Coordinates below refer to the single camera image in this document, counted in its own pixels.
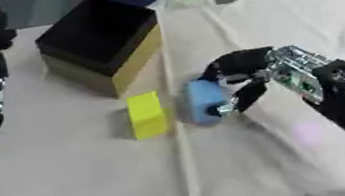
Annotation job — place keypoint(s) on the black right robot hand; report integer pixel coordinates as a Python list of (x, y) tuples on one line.
[(241, 61)]

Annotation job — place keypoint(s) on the blue foam block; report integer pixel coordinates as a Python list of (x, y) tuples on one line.
[(204, 97)]

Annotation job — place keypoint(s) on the tan box with black inside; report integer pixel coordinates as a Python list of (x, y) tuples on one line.
[(96, 32)]

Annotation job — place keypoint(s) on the yellow foam block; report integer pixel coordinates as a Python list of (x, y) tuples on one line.
[(146, 114)]

